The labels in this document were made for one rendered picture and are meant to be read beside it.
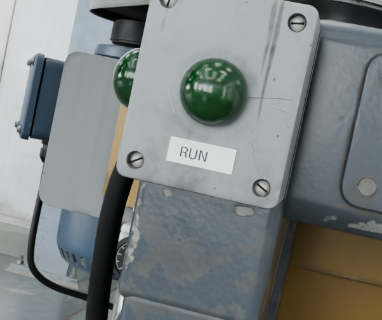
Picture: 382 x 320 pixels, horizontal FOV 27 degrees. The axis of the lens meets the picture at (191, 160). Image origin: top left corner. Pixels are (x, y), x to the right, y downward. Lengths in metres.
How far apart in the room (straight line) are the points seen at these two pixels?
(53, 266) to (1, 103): 1.35
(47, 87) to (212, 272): 0.48
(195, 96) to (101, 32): 5.07
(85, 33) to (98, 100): 4.62
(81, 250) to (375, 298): 0.33
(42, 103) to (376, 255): 0.39
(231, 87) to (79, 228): 0.55
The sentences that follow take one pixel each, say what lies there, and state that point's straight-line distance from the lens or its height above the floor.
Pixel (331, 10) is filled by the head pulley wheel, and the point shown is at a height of 1.36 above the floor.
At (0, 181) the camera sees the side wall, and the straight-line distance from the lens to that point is 6.11.
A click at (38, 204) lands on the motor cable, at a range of 0.90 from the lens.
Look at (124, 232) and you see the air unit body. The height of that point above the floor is 1.17.
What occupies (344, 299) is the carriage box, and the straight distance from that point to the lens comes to 0.70.
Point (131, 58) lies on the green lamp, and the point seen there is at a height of 1.29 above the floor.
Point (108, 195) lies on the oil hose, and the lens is 0.43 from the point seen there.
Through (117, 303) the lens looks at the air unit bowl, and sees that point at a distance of 0.64.
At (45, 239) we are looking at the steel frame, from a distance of 5.52.
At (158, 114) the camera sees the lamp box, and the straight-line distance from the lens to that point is 0.35.
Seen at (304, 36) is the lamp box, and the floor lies 1.32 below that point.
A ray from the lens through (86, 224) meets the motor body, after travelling 0.86.
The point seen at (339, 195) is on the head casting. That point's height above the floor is 1.25.
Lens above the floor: 1.27
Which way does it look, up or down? 3 degrees down
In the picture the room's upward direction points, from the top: 12 degrees clockwise
